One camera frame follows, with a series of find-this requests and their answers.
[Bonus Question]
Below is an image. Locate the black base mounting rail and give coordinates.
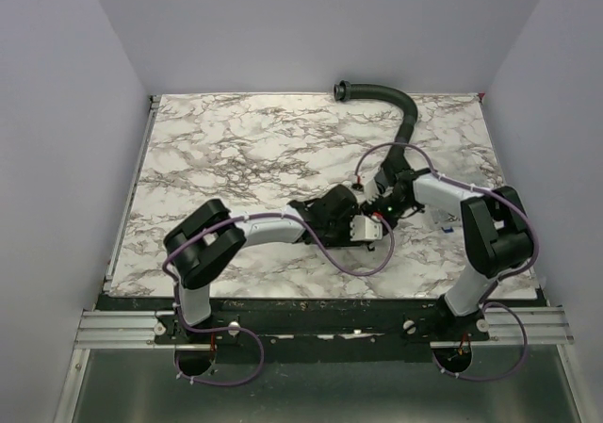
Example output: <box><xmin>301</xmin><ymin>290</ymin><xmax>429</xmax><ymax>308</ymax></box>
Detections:
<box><xmin>96</xmin><ymin>295</ymin><xmax>489</xmax><ymax>364</ymax></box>

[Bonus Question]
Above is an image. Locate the clear plastic parts box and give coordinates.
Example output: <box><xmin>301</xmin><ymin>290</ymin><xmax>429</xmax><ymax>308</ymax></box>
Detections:
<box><xmin>430</xmin><ymin>209</ymin><xmax>461</xmax><ymax>233</ymax></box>

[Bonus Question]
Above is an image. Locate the black folding umbrella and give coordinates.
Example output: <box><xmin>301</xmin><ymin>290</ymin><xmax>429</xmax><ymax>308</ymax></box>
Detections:
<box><xmin>322</xmin><ymin>214</ymin><xmax>391</xmax><ymax>252</ymax></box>

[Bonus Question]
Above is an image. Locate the black corrugated hose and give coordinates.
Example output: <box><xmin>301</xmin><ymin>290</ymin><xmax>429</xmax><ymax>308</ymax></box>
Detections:
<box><xmin>332</xmin><ymin>79</ymin><xmax>419</xmax><ymax>174</ymax></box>

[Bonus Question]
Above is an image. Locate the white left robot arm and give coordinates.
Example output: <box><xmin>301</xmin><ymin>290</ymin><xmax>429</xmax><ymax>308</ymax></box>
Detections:
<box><xmin>163</xmin><ymin>185</ymin><xmax>360</xmax><ymax>326</ymax></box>

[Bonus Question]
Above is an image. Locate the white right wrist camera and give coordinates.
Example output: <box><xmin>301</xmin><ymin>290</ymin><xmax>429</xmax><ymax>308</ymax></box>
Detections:
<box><xmin>351</xmin><ymin>179</ymin><xmax>382</xmax><ymax>203</ymax></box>

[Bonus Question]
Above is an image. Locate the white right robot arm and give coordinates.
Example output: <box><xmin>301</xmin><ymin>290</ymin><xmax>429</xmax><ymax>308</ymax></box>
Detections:
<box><xmin>363</xmin><ymin>169</ymin><xmax>539</xmax><ymax>317</ymax></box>

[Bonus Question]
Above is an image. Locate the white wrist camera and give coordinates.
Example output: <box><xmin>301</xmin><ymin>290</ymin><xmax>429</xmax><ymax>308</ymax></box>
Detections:
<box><xmin>350</xmin><ymin>215</ymin><xmax>383</xmax><ymax>243</ymax></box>
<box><xmin>351</xmin><ymin>179</ymin><xmax>382</xmax><ymax>203</ymax></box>

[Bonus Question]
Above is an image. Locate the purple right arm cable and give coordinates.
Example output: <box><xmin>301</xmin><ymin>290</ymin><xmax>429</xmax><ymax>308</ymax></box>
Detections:
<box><xmin>353</xmin><ymin>142</ymin><xmax>541</xmax><ymax>381</ymax></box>

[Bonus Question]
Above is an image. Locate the aluminium frame rail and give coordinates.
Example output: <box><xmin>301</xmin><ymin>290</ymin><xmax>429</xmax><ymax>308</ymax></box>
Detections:
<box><xmin>54</xmin><ymin>308</ymin><xmax>173</xmax><ymax>423</ymax></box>

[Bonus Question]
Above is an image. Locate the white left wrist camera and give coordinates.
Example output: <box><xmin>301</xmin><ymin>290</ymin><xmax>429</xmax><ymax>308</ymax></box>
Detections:
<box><xmin>350</xmin><ymin>215</ymin><xmax>383</xmax><ymax>243</ymax></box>

